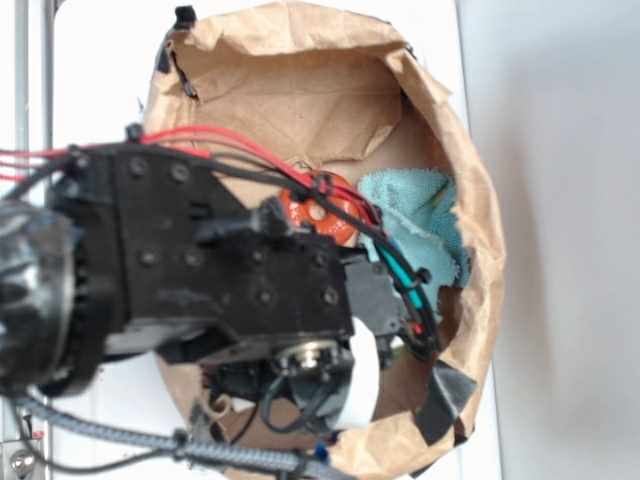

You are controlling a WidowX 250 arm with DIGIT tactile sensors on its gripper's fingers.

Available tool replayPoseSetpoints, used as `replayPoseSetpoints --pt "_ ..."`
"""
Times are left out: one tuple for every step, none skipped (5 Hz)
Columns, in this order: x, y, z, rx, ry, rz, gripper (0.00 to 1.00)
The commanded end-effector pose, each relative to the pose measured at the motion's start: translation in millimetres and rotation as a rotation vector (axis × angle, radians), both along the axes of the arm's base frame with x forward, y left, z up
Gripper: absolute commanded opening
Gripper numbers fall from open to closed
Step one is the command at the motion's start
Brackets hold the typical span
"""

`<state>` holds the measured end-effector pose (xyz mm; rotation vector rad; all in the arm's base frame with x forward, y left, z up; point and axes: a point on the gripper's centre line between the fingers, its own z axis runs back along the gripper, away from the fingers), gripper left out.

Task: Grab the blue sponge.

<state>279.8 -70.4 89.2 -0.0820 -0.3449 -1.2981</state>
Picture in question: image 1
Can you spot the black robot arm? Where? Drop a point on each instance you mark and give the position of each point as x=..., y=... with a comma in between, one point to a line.
x=117, y=251

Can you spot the aluminium extrusion rail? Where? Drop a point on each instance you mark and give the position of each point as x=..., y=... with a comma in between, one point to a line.
x=34, y=28

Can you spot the red donut toy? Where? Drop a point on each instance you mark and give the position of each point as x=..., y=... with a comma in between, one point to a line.
x=324, y=222

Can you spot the brown paper bag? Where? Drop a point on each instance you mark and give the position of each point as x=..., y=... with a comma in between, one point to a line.
x=324, y=88

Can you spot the teal microfibre cloth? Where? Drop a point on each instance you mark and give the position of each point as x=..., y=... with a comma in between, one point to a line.
x=416, y=207

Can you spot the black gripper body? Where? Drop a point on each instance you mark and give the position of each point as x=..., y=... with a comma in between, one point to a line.
x=370, y=292

